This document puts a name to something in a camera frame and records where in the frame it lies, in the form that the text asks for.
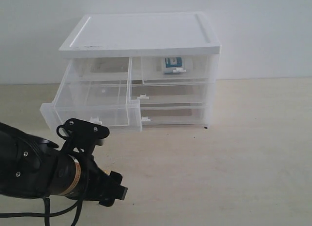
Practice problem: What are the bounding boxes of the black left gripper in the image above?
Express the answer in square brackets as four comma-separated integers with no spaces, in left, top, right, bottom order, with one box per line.
[80,156,128,207]

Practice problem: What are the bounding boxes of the teal bottle white cap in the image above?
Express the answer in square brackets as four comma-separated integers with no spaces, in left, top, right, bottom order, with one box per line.
[162,57,186,74]

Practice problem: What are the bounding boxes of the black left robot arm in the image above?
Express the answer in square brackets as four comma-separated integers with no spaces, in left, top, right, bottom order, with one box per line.
[0,118,127,207]

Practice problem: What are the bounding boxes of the bottom wide clear drawer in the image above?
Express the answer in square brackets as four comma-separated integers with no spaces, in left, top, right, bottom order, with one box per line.
[141,107,210,125]

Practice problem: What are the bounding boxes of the wide clear drawer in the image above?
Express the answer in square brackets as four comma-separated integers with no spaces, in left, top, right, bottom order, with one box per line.
[131,84,209,104]
[141,107,210,125]

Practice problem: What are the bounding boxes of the middle wide clear drawer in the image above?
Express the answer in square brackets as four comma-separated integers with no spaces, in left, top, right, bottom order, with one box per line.
[131,84,209,104]

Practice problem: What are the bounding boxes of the white plastic drawer cabinet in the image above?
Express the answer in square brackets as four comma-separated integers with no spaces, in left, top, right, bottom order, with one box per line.
[58,12,222,129]

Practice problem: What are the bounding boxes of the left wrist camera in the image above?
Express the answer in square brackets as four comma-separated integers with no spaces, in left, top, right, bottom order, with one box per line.
[56,118,110,156]

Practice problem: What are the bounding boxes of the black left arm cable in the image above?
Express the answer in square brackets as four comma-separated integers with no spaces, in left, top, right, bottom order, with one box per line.
[42,196,85,226]

